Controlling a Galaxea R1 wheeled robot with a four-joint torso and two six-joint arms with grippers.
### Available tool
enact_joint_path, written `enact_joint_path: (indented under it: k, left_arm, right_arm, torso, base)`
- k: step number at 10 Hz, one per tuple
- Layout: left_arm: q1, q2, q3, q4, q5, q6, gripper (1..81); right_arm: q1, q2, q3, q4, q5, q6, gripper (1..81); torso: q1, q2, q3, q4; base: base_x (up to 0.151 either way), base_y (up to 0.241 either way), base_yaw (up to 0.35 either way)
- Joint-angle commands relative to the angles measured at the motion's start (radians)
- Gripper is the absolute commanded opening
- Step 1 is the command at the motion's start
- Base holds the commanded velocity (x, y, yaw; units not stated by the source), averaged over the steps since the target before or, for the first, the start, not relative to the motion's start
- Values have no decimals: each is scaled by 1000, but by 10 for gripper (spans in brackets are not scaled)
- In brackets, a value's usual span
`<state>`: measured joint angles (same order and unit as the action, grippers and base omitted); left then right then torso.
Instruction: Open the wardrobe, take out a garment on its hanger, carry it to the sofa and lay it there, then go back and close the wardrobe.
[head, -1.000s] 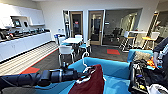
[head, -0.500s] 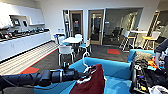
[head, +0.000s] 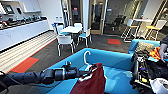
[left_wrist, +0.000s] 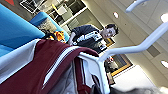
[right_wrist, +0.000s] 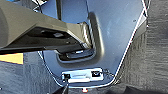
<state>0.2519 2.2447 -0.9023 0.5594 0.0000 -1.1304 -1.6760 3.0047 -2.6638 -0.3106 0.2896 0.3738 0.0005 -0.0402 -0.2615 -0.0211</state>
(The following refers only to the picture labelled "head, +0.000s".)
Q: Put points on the red white varsity jacket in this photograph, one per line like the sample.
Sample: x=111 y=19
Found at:
x=90 y=83

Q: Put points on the white jacket hanger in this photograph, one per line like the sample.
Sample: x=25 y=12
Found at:
x=87 y=58

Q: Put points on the long blue sofa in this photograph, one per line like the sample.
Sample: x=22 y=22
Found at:
x=113 y=70

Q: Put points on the white chair blue seat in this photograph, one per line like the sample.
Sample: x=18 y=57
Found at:
x=62 y=29
x=85 y=35

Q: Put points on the short blue sofa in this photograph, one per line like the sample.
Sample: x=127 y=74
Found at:
x=132 y=45

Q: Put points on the wooden glass door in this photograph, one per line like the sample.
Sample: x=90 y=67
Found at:
x=76 y=11
x=96 y=15

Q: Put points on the black office chair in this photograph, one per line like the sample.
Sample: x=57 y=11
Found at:
x=118 y=22

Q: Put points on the white bar stool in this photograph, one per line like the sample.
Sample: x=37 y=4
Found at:
x=127 y=24

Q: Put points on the patterned grey cushion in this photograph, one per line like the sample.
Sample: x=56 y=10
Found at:
x=145 y=46

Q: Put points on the white lower kitchen cabinets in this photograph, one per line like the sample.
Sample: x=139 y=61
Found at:
x=20 y=33

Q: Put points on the white kitchen cabinets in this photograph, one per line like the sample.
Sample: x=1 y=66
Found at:
x=20 y=33
x=30 y=5

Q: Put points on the orange cloth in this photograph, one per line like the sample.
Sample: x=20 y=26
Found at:
x=156 y=53

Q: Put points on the white bag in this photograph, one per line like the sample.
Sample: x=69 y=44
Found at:
x=160 y=86

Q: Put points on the white high table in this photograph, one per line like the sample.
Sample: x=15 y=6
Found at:
x=144 y=20

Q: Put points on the white upper kitchen cabinets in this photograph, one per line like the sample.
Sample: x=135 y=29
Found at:
x=30 y=5

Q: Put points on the person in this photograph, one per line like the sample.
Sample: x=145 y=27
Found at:
x=165 y=40

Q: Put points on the black coffee machine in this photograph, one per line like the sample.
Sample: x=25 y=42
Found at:
x=8 y=9

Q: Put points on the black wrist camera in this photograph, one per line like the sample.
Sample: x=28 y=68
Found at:
x=67 y=64

